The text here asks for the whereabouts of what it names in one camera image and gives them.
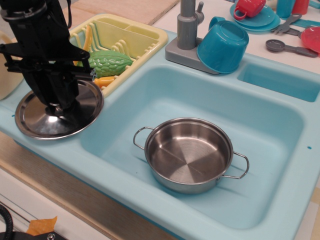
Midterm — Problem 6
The black metal base plate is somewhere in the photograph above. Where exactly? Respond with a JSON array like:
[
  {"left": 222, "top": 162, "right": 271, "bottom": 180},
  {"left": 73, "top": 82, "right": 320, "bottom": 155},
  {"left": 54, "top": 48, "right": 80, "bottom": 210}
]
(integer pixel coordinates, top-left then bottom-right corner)
[{"left": 11, "top": 231, "right": 66, "bottom": 240}]

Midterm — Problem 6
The red toy tumbler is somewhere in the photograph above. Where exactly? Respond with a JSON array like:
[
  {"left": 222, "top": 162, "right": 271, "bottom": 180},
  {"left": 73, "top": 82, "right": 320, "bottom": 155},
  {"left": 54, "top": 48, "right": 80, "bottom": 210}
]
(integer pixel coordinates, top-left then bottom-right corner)
[{"left": 291, "top": 0, "right": 310, "bottom": 15}]

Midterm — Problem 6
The grey toy spoon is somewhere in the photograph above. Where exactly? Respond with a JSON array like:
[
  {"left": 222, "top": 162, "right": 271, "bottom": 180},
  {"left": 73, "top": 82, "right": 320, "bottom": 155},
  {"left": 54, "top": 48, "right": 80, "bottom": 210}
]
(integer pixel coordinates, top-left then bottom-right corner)
[{"left": 265, "top": 39, "right": 319, "bottom": 58}]

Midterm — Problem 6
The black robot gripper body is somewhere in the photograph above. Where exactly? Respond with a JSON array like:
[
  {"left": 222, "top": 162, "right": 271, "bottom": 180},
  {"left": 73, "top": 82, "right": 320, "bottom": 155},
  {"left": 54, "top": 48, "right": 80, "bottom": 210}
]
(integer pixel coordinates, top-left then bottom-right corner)
[{"left": 0, "top": 0, "right": 97, "bottom": 81}]

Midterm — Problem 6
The light blue toy sink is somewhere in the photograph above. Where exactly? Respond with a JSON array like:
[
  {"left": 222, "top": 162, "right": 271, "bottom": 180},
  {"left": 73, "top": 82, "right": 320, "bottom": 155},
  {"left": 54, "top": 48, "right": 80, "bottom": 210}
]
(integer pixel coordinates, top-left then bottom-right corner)
[{"left": 0, "top": 13, "right": 320, "bottom": 240}]

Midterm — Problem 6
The orange toy carrot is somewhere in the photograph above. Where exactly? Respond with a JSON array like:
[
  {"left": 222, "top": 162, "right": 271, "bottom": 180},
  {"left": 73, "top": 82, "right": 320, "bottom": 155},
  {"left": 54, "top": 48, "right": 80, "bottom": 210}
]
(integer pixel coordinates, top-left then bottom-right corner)
[{"left": 94, "top": 76, "right": 115, "bottom": 89}]

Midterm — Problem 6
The teal upside-down toy pot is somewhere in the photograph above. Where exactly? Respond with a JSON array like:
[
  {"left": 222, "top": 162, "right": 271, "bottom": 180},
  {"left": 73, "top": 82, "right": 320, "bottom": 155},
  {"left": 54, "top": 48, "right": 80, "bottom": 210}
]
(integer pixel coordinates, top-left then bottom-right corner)
[{"left": 196, "top": 16, "right": 249, "bottom": 74}]

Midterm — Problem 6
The cream plastic jug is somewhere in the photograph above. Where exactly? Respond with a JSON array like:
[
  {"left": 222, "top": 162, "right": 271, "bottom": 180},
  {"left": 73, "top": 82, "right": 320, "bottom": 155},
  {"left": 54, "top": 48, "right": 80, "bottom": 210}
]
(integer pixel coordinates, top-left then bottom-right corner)
[{"left": 0, "top": 30, "right": 25, "bottom": 101}]

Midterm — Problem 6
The green toy bitter gourd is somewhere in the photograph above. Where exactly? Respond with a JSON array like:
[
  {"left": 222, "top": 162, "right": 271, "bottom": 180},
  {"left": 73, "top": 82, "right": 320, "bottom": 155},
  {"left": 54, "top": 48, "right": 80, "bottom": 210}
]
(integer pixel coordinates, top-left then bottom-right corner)
[{"left": 88, "top": 50, "right": 133, "bottom": 78}]

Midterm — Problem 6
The grey toy fork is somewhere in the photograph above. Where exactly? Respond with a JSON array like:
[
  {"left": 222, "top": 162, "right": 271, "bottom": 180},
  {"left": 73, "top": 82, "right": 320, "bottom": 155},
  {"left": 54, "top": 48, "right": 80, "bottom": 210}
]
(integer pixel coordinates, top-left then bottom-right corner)
[{"left": 271, "top": 13, "right": 302, "bottom": 34}]

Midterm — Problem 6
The teal toy plate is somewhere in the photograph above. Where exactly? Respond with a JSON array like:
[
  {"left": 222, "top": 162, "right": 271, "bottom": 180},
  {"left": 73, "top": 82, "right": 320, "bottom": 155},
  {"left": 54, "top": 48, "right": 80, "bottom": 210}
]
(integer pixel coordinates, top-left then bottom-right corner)
[{"left": 229, "top": 4, "right": 281, "bottom": 32}]

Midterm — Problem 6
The steel pot with handles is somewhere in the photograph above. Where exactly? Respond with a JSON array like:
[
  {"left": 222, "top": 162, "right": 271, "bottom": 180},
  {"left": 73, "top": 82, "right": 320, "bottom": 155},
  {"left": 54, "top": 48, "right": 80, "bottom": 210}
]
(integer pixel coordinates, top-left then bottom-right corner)
[{"left": 133, "top": 117, "right": 250, "bottom": 195}]

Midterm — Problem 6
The red toy cup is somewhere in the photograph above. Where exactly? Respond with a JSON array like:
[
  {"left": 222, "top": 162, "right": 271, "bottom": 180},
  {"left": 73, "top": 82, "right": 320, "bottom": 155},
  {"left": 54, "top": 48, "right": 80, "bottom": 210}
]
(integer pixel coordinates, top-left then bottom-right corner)
[{"left": 233, "top": 0, "right": 266, "bottom": 21}]

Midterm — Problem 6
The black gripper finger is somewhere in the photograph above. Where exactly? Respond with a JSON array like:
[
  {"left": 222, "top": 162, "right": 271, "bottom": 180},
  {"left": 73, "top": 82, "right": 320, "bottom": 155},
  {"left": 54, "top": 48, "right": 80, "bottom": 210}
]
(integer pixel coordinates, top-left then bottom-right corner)
[
  {"left": 22, "top": 70, "right": 60, "bottom": 106},
  {"left": 50, "top": 71, "right": 79, "bottom": 111}
]

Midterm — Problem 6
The black braided cable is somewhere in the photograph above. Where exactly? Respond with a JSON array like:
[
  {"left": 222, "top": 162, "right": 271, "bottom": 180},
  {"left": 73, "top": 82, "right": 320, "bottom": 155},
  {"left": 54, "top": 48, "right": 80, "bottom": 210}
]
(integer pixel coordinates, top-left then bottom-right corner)
[{"left": 0, "top": 202, "right": 14, "bottom": 240}]

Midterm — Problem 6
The teal toy cup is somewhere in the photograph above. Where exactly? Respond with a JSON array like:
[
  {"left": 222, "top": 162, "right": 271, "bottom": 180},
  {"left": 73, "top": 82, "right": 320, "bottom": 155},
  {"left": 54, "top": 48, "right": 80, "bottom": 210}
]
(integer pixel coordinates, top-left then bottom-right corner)
[{"left": 276, "top": 0, "right": 296, "bottom": 18}]

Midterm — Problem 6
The orange tape piece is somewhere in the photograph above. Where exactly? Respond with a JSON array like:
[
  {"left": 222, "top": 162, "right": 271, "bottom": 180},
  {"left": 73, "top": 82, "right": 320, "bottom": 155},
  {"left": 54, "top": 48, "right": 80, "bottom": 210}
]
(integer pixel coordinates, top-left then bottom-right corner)
[{"left": 26, "top": 216, "right": 58, "bottom": 236}]

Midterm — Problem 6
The yellow dish drying rack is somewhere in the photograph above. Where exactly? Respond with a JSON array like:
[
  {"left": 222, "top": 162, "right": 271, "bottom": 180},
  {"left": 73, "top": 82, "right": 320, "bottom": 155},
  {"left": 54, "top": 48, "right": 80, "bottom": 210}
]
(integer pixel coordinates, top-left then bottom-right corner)
[{"left": 69, "top": 14, "right": 168, "bottom": 97}]

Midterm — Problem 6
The grey toy faucet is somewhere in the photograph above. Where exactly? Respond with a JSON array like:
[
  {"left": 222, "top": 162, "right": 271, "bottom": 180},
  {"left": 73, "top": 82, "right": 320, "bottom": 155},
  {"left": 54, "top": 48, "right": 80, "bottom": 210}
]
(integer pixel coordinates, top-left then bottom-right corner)
[{"left": 165, "top": 0, "right": 218, "bottom": 75}]

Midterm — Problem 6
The round steel pot lid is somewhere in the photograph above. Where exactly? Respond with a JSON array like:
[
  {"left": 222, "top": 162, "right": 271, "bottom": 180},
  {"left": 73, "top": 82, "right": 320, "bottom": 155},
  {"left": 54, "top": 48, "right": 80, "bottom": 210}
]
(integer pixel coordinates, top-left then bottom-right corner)
[{"left": 15, "top": 80, "right": 104, "bottom": 140}]

